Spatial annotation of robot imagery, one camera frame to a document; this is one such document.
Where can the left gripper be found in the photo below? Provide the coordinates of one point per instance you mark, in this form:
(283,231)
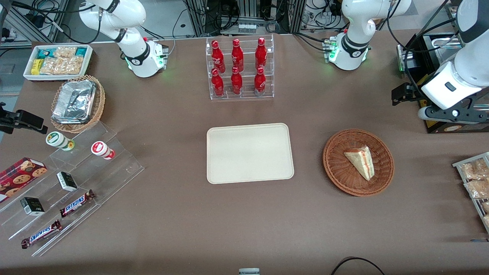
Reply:
(415,93)

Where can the triangular sandwich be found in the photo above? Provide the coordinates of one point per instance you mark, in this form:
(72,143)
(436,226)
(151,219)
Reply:
(361,160)

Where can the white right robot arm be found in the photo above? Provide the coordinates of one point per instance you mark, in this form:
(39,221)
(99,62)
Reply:
(114,19)

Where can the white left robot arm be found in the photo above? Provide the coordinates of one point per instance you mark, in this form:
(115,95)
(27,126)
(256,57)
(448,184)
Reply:
(357,23)

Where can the brown wicker basket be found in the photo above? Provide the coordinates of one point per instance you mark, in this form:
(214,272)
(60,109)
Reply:
(340,168)

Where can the beige plastic tray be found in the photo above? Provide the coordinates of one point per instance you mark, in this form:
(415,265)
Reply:
(250,152)

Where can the light wicker basket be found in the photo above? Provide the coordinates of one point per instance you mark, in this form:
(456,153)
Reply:
(100,103)

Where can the black food warmer machine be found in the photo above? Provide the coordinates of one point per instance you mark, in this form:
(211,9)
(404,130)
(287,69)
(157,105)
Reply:
(439,128)

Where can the clear bag of pastry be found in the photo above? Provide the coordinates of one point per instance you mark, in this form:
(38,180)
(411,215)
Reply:
(477,189)
(473,170)

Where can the red cola bottle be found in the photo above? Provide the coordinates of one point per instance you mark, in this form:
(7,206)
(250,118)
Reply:
(217,57)
(237,55)
(259,82)
(261,53)
(236,82)
(217,84)

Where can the clear acrylic bottle rack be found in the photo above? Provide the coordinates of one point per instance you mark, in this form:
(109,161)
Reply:
(246,91)

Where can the small grey device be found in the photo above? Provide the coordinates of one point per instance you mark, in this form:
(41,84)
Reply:
(249,271)

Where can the clear acrylic stepped shelf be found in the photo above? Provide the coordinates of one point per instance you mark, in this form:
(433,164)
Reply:
(114,172)

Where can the red lid cup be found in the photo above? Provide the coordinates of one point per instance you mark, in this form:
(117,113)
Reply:
(101,149)

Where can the white rectangular snack bin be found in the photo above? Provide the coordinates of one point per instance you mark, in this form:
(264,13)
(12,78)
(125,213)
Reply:
(88,61)

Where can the teal snack packet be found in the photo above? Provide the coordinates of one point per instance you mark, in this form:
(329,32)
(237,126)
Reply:
(81,51)
(44,53)

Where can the aluminium foil containers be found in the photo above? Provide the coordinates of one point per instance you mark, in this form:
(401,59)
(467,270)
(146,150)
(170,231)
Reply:
(74,101)

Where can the clear bag of crackers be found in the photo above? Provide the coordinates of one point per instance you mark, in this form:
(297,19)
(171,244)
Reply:
(65,52)
(61,67)

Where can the snickers bar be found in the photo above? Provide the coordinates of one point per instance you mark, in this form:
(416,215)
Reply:
(41,234)
(76,203)

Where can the small black box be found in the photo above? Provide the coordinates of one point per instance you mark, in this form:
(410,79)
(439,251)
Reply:
(67,181)
(32,206)

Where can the green lid cup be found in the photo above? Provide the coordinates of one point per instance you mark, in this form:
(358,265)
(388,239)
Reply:
(57,139)

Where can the yellow snack packet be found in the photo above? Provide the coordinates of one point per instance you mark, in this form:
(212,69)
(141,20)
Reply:
(36,67)

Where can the red cookie box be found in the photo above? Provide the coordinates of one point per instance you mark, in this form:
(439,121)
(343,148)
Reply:
(19,177)

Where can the aluminium frame rack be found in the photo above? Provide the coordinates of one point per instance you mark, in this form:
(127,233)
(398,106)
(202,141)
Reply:
(244,15)

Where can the black clamp mount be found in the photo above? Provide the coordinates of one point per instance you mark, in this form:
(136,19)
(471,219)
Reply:
(26,119)

